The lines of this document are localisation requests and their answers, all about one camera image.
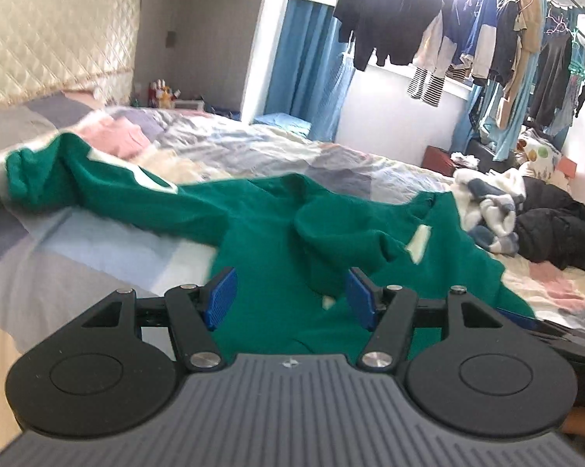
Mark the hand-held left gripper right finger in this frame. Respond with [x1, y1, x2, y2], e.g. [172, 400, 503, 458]
[346, 267, 508, 371]

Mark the white and grey clothes pile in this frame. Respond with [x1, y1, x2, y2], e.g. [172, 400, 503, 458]
[453, 168, 529, 256]

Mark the black stool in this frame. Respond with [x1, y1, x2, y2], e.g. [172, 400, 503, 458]
[466, 138, 498, 174]

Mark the folded blue cloth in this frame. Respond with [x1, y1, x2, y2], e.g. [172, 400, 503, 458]
[252, 111, 313, 140]

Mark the bed with patchwork quilt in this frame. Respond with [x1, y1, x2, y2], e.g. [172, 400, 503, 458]
[0, 91, 585, 448]

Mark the pink cloth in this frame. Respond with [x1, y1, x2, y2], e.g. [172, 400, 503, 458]
[84, 118, 153, 159]

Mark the black puffer jacket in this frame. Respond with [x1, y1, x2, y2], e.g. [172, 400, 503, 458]
[513, 175, 585, 274]

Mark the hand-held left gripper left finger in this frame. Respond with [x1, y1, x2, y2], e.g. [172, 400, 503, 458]
[81, 267, 239, 371]

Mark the black white striped sock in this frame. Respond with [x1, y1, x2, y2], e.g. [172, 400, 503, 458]
[423, 75, 447, 108]
[407, 68, 432, 101]

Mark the dotted white cushion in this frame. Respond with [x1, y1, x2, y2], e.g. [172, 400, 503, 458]
[517, 128, 564, 182]

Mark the dark grey hanging garment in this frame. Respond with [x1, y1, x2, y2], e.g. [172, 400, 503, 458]
[528, 34, 573, 128]

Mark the cream padded headboard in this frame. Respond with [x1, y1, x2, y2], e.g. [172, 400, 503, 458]
[0, 0, 142, 114]

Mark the red brown box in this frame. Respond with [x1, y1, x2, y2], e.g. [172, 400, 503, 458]
[423, 145, 457, 177]

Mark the green sweater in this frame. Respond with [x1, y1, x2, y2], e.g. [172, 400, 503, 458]
[5, 131, 537, 367]

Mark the group of small bottles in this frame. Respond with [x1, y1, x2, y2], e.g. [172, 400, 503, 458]
[147, 79, 182, 109]

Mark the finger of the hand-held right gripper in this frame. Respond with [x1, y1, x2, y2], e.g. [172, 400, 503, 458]
[497, 307, 568, 347]

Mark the blue curtain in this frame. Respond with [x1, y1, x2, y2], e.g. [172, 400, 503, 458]
[265, 0, 357, 143]
[450, 80, 527, 162]

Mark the beige hanging garment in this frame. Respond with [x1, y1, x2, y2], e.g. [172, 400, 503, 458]
[495, 0, 544, 128]

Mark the blue white hanging shirt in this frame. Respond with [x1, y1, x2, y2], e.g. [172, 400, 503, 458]
[445, 0, 500, 84]

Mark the black hanging jacket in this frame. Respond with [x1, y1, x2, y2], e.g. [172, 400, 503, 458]
[333, 0, 445, 72]

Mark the cream hanging garment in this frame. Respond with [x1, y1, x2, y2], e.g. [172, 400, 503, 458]
[415, 14, 457, 79]

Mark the navy hanging garment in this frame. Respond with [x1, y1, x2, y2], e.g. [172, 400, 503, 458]
[487, 2, 525, 89]

